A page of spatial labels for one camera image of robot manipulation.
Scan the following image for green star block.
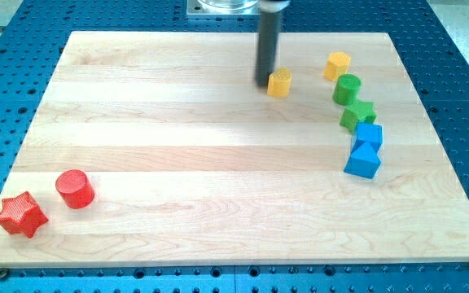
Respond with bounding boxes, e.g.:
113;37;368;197
340;99;377;133

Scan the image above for red cylinder block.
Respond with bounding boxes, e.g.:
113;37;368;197
55;169;94;209

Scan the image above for yellow hexagon block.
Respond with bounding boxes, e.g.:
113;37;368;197
323;52;351;81

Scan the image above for green cylinder block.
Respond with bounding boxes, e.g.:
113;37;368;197
332;74;362;106

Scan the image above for red star block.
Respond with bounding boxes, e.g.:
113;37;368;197
0;191;48;238

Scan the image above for blue triangle block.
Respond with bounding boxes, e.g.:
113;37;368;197
344;142;382;179

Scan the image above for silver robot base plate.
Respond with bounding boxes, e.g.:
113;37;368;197
186;0;258;16

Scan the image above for light wooden board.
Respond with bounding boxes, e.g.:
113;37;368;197
0;31;469;268

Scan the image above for yellow heart block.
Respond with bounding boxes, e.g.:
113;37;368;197
267;68;292;98

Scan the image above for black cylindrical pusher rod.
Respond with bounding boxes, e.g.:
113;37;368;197
254;0;291;86

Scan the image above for blue cube block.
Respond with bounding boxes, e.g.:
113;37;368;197
351;122;384;152

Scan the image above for blue perforated table mat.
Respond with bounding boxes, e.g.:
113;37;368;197
0;1;469;292

